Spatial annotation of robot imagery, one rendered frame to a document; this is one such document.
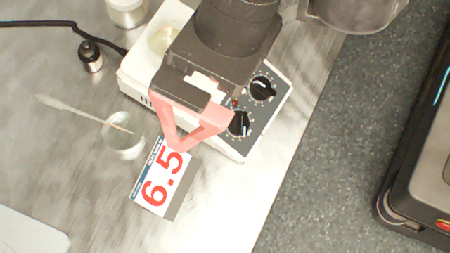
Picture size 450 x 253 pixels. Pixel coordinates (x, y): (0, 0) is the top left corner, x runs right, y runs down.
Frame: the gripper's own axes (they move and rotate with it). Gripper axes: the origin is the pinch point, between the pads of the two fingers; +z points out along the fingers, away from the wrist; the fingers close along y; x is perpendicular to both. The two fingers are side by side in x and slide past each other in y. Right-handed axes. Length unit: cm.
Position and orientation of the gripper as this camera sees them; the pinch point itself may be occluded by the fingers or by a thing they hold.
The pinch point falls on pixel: (198, 107)
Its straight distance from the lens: 71.7
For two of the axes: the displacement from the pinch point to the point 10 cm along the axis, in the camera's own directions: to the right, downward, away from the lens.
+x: -8.9, -4.5, 0.6
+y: 3.6, -6.2, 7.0
